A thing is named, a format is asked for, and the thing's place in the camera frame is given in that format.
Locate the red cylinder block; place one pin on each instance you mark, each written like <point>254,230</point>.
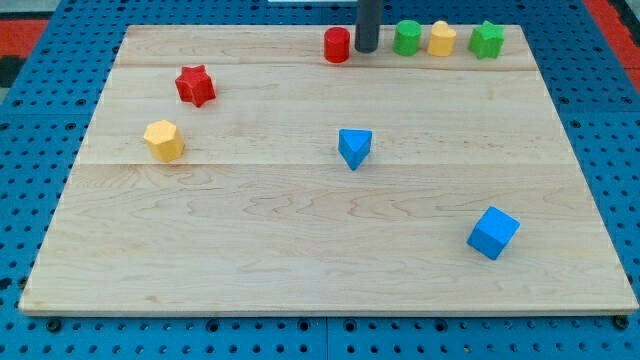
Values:
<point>336,44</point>

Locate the yellow hexagon block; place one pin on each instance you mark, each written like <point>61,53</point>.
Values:
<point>164,140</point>

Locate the blue triangle block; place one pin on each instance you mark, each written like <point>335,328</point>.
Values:
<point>354,145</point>

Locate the light wooden board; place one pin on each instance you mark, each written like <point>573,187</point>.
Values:
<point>261,216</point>

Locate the red star block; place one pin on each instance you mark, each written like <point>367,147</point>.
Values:
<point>195,85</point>

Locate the green cylinder block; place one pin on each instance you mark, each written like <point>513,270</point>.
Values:
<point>407,37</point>

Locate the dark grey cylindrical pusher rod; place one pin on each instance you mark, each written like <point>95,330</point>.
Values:
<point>367,26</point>

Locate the blue cube block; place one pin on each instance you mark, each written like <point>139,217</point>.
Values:
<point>493,232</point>

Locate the yellow heart block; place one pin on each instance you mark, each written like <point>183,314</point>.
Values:
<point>442,39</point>

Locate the green star block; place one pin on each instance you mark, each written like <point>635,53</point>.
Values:
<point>487,40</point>

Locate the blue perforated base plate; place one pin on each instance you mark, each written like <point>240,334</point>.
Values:
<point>49,105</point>

